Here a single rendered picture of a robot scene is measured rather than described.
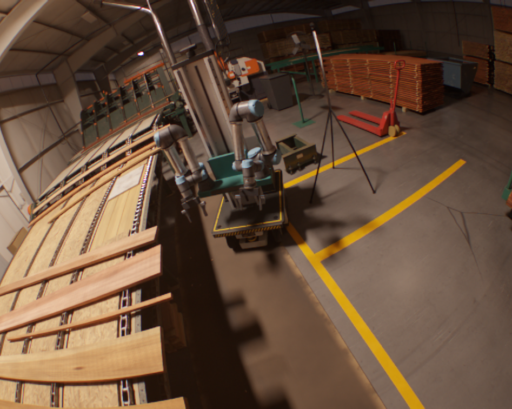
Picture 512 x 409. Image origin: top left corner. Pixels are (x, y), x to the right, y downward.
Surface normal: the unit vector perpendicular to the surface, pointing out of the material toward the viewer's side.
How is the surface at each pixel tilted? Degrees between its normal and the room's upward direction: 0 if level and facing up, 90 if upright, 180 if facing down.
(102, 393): 0
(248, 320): 0
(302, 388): 0
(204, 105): 90
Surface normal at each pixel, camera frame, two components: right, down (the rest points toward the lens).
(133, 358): -0.28, -0.76
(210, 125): -0.07, 0.63
